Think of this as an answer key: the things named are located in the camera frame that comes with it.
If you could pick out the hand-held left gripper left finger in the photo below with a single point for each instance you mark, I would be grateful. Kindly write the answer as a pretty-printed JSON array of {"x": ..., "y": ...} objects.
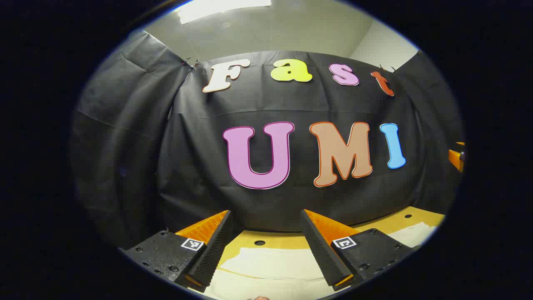
[{"x": 212, "y": 258}]

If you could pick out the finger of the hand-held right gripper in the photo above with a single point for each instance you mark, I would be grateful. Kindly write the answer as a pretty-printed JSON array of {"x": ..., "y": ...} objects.
[{"x": 455, "y": 158}]

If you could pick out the cream white jeans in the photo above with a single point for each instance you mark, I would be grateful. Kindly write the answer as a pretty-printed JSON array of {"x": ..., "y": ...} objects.
[{"x": 270, "y": 266}]

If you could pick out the black backdrop cloth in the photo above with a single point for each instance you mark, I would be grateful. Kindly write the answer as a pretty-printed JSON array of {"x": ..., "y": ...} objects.
[{"x": 200, "y": 146}]

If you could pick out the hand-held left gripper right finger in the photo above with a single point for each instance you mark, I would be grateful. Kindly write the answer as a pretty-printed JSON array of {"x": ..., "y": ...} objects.
[{"x": 322, "y": 254}]

